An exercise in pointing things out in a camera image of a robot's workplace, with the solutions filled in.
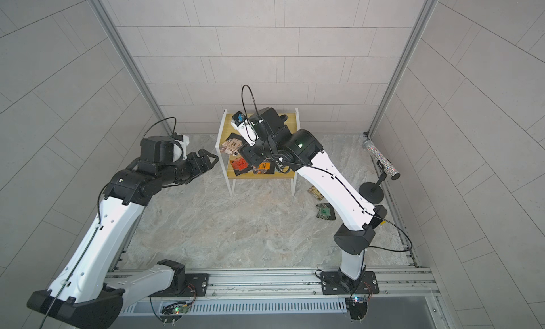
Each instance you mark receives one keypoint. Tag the right circuit board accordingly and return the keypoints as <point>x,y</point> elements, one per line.
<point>356,308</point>

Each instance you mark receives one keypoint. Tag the orange label tea bag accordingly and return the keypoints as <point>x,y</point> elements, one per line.
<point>265,167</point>

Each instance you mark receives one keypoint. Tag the red label tea bag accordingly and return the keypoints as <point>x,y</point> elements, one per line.
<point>240,166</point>

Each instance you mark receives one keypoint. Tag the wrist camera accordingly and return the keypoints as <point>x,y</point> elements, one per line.
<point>259,125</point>
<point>164,149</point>

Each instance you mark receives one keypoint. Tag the left circuit board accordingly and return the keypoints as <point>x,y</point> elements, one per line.
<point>172,313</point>

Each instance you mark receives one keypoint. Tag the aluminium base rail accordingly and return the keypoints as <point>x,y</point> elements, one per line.
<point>295,283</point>

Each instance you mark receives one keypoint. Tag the pink label tea bag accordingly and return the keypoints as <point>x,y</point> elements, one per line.
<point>232,144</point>

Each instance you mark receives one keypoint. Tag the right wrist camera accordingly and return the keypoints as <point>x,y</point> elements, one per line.
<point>259,125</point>

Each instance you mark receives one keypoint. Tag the yellow label tea bag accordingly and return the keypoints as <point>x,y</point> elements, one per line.
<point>315,193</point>

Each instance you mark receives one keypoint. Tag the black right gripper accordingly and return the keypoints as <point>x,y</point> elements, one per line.
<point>253,153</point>

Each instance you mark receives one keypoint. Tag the green label tea bag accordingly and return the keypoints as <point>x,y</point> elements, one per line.
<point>326,212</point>

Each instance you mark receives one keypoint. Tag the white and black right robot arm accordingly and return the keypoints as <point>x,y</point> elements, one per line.
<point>303,153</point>

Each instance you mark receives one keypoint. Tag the circuit board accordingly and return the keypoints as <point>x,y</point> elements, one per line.
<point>172,313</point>
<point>356,308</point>

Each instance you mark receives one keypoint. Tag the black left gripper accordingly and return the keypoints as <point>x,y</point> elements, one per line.
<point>199,168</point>

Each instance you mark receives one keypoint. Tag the wooden two-tier shelf white frame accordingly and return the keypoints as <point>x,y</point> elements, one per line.
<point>225,129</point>

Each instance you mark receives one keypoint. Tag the patterned tube on black stand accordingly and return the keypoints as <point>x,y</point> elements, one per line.
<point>373,192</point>

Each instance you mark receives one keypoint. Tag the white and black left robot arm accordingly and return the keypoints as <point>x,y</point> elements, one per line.
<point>79,296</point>

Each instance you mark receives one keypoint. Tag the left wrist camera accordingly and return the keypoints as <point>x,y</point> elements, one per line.
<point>164,149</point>

